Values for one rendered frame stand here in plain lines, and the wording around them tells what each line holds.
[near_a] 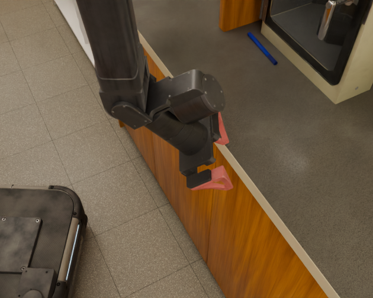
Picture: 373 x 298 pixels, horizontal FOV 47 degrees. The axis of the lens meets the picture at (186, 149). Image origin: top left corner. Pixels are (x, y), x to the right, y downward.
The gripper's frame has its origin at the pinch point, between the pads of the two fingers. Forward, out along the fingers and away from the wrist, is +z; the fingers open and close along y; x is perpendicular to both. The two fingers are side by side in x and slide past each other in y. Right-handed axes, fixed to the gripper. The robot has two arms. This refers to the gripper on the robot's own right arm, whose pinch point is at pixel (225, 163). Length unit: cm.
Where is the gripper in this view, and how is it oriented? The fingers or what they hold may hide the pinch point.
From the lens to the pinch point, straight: 76.6
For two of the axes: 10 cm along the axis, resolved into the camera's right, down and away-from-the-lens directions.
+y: -0.1, -8.2, 5.8
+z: 6.2, 4.4, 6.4
